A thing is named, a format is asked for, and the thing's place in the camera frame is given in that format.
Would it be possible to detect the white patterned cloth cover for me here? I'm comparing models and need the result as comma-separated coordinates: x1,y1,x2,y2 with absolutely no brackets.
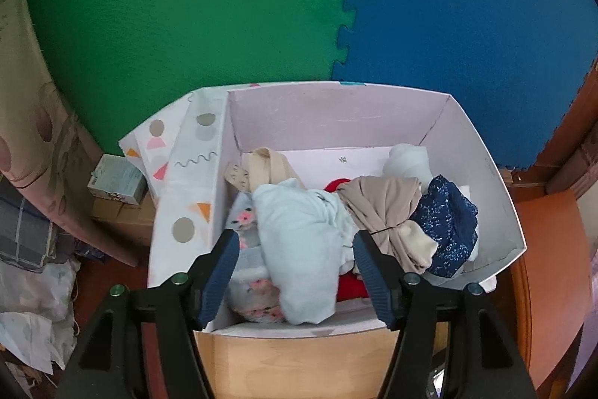
118,87,234,288

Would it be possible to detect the small white carton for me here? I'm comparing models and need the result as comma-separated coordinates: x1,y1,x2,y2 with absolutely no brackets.
86,155,149,206

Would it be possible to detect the beige underwear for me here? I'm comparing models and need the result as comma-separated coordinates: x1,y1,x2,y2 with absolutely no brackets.
336,175,440,276

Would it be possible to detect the pale blue knotted underwear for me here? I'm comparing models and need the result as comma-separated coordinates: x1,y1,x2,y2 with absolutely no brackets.
252,178,360,326

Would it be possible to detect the red underwear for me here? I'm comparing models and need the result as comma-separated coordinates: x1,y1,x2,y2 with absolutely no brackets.
324,177,374,301

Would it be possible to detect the wooden drawer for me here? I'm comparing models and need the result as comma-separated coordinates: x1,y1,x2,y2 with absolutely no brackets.
194,324,403,399

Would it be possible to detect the white cardboard storage box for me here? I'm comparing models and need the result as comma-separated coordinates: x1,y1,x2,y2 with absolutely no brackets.
201,81,528,332

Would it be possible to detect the large light blue garment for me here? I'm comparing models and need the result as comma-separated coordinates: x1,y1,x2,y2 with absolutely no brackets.
383,143,433,185

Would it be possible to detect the cream bra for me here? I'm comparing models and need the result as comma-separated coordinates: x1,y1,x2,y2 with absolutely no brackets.
227,147,304,194

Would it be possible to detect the pink leaf-print curtain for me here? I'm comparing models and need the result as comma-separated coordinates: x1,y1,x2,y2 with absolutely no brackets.
0,0,141,266

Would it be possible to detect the plaid blanket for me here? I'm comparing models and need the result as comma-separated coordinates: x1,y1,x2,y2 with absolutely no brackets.
0,181,61,273

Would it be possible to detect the brown wooden panel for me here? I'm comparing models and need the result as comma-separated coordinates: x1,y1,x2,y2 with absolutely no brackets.
497,58,598,390

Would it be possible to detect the light blue floral-trim underwear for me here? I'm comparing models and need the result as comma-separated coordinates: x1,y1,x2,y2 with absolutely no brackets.
226,192,286,324

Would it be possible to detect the green foam mat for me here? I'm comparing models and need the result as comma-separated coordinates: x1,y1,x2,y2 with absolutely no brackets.
21,0,374,157

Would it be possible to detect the navy floral underwear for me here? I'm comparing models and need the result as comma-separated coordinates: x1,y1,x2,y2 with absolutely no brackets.
411,175,480,278

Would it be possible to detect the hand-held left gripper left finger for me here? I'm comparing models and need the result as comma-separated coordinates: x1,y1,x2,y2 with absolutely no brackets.
56,228,241,399

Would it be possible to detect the brown cardboard box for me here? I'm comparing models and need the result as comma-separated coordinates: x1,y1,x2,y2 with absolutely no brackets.
91,193,160,248

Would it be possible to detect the white floral bedding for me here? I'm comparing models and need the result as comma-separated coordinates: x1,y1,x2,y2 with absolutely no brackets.
0,256,82,376

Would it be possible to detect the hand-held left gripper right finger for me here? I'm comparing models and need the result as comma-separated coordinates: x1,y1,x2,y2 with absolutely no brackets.
352,230,538,399

